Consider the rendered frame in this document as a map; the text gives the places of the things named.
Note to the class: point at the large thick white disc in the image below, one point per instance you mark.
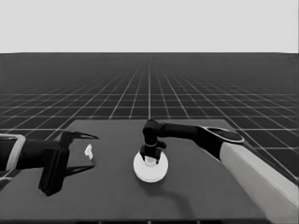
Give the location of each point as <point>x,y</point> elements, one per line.
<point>146,174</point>

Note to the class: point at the small white T-shaped piece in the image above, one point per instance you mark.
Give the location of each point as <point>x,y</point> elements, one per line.
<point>89,152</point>

